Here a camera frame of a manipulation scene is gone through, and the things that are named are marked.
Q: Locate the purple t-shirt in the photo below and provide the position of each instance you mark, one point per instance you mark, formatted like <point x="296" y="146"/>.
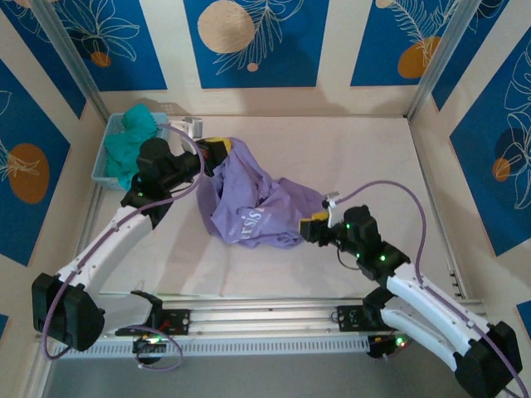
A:
<point x="257" y="199"/>

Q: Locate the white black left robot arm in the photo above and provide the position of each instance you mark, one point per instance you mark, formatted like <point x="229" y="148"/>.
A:
<point x="103" y="244"/>

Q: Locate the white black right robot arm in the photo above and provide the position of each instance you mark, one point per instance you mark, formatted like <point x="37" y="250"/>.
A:
<point x="431" y="298"/>

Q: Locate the teal cloth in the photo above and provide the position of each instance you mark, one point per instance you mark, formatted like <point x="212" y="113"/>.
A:
<point x="124" y="149"/>

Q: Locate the light blue plastic basket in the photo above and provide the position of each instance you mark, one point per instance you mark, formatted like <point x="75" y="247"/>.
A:
<point x="99" y="170"/>

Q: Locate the black control board green light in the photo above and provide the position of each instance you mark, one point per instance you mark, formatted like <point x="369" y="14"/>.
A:
<point x="386" y="346"/>
<point x="149" y="350"/>

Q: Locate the perforated grey metal bracket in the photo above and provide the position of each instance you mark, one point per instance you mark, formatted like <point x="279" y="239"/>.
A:
<point x="171" y="108"/>

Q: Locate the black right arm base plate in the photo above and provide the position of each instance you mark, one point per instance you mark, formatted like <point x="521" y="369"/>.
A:
<point x="350" y="318"/>

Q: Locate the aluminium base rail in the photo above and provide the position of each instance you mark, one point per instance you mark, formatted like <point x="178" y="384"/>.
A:
<point x="257" y="321"/>

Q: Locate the aluminium frame post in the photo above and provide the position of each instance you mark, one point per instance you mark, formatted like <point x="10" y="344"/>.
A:
<point x="70" y="54"/>
<point x="444" y="54"/>

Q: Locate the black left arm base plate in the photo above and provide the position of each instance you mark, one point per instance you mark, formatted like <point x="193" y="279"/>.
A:
<point x="178" y="321"/>

